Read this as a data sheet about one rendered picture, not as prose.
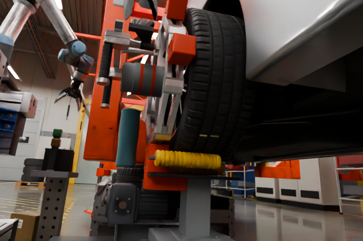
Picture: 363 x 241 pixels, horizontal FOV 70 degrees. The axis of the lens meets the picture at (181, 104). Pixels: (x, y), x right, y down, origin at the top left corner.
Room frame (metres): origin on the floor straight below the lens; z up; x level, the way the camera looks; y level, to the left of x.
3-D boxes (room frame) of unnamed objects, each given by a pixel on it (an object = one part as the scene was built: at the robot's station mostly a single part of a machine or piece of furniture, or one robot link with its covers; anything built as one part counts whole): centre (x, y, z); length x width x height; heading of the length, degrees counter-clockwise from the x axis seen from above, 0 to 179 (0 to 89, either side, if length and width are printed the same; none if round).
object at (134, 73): (1.05, 0.16, 0.85); 0.21 x 0.14 x 0.14; 104
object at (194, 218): (1.11, -0.07, 0.32); 0.40 x 0.30 x 0.28; 14
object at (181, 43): (0.77, 0.01, 0.85); 0.09 x 0.08 x 0.07; 14
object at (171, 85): (1.07, 0.09, 0.85); 0.54 x 0.07 x 0.54; 14
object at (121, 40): (0.86, 0.25, 0.93); 0.09 x 0.05 x 0.05; 104
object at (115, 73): (1.19, 0.33, 0.93); 0.09 x 0.05 x 0.05; 104
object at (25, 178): (8.74, 4.31, 0.55); 1.40 x 0.80 x 1.09; 106
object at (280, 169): (3.96, -1.41, 0.69); 0.52 x 0.17 x 0.35; 104
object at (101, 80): (0.85, 0.28, 0.83); 0.04 x 0.04 x 0.16
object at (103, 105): (1.18, 0.36, 0.83); 0.04 x 0.04 x 0.16
